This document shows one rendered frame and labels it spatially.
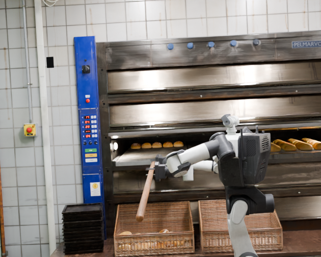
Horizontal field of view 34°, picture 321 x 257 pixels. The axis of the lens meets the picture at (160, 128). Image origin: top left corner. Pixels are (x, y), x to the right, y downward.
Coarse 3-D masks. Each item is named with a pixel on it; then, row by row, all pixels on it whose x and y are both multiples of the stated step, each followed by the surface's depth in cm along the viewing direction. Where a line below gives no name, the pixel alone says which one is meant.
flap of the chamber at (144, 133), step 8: (200, 128) 390; (208, 128) 390; (216, 128) 390; (224, 128) 389; (248, 128) 389; (264, 128) 388; (272, 128) 391; (280, 128) 394; (288, 128) 397; (296, 128) 400; (304, 128) 403; (312, 128) 406; (112, 136) 394; (120, 136) 397; (128, 136) 400; (136, 136) 403; (144, 136) 406; (152, 136) 410
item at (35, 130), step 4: (24, 124) 401; (28, 124) 401; (32, 124) 401; (36, 124) 402; (24, 128) 401; (32, 128) 401; (36, 128) 402; (24, 132) 401; (32, 132) 401; (36, 132) 401; (24, 136) 402; (28, 136) 402; (32, 136) 402
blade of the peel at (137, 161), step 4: (120, 160) 412; (124, 160) 411; (128, 160) 410; (132, 160) 408; (136, 160) 407; (140, 160) 406; (144, 160) 404; (148, 160) 403; (116, 164) 378; (120, 164) 378; (124, 164) 378; (128, 164) 378; (132, 164) 378; (136, 164) 378; (140, 164) 378; (144, 164) 378; (148, 164) 378
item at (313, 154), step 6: (270, 156) 404; (276, 156) 404; (282, 156) 404; (288, 156) 404; (294, 156) 404; (300, 156) 403; (306, 156) 403; (312, 156) 403; (318, 156) 403; (114, 162) 408
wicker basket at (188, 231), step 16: (160, 208) 404; (176, 208) 404; (128, 224) 402; (144, 224) 402; (160, 224) 402; (176, 224) 402; (192, 224) 369; (128, 240) 360; (144, 240) 360; (160, 240) 360; (176, 240) 360; (192, 240) 365
